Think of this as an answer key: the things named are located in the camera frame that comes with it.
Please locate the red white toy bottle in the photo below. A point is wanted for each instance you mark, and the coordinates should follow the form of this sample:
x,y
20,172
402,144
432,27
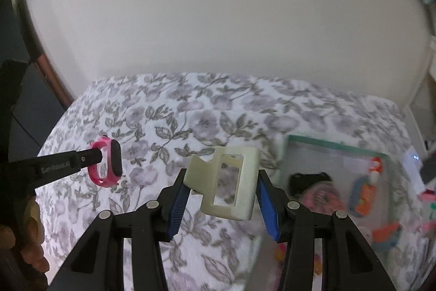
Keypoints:
x,y
375,168

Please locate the grey plug adapter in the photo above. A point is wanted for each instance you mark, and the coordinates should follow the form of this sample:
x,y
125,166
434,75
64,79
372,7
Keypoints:
x,y
429,171

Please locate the dark door with brown frame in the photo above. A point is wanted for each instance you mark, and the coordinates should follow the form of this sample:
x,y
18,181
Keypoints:
x,y
24,38

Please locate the cream hair claw clip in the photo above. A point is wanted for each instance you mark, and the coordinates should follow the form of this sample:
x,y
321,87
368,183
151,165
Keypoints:
x,y
245,195

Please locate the white power strip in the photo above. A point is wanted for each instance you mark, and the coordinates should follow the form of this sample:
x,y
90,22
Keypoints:
x,y
414,161

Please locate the pink smart band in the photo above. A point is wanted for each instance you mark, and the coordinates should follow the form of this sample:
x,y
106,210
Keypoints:
x,y
114,158

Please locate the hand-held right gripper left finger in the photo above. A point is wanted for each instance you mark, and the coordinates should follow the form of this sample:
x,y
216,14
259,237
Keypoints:
x,y
179,209

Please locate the grey floral blanket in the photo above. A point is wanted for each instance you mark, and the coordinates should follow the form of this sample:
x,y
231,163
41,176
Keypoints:
x,y
153,127

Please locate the white tray with green rim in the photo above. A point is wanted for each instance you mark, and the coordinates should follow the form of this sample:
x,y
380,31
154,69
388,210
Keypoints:
x,y
340,158

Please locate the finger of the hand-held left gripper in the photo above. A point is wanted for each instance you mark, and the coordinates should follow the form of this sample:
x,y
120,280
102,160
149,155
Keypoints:
x,y
61,165

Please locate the colourful clutter pile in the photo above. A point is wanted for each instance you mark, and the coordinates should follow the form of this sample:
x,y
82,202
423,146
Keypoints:
x,y
428,209

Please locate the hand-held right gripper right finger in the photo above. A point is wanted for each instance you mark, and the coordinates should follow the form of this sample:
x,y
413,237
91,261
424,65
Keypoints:
x,y
269,209

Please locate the black power adapter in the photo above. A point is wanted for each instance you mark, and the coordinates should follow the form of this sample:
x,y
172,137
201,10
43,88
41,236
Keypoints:
x,y
303,185

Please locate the person's left hand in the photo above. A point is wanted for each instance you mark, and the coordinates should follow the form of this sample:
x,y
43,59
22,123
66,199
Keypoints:
x,y
32,229

